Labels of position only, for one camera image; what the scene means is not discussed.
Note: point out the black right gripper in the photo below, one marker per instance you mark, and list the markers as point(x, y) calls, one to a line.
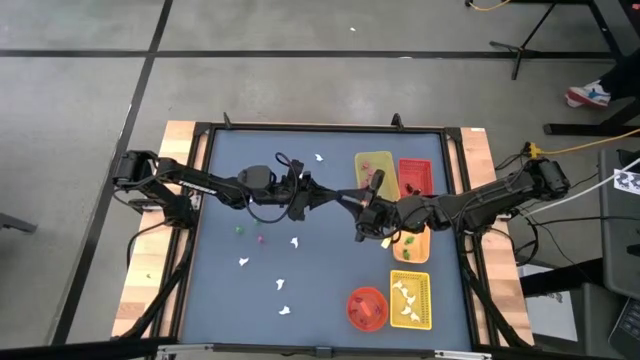
point(380, 215)

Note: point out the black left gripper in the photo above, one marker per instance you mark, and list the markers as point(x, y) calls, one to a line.
point(300, 192)

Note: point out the translucent yellow plastic bin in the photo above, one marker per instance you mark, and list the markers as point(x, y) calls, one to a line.
point(387, 165)

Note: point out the red slotted basket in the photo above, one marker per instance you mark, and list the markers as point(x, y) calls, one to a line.
point(422, 172)

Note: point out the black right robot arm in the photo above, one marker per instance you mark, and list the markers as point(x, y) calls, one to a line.
point(490, 200)

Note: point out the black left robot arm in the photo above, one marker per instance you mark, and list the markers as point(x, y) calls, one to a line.
point(200, 182)

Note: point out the peach solid plastic bin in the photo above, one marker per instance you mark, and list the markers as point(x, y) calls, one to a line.
point(422, 250)

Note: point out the black table clamp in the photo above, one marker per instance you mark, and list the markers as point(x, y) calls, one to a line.
point(397, 120)

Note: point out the orange round bowl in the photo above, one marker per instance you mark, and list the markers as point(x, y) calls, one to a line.
point(367, 295)

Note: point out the yellow slotted basket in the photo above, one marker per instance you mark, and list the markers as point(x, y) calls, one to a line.
point(425, 280)

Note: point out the white mounting plate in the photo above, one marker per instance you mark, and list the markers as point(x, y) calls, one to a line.
point(196, 201)

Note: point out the black tripod stand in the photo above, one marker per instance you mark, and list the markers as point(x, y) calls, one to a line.
point(520, 50)

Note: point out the white box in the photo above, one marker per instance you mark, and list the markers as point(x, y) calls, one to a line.
point(550, 312)

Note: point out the person's shoe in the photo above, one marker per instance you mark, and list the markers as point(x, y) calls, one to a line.
point(590, 95)

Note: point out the dark grey desk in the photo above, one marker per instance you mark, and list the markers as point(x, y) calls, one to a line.
point(620, 240)

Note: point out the white printed paper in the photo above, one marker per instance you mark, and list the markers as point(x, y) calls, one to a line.
point(627, 181)

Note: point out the person's leg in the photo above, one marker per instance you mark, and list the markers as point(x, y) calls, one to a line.
point(622, 75)

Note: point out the black keyboard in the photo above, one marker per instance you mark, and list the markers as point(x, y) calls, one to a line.
point(627, 325)

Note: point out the grey metal foot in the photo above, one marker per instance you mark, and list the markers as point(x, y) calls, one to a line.
point(17, 222)

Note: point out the silver metal bracket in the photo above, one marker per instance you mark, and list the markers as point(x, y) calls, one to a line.
point(185, 347)
point(462, 354)

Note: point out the black desk leg frame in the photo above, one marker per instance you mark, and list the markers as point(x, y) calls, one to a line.
point(590, 127)

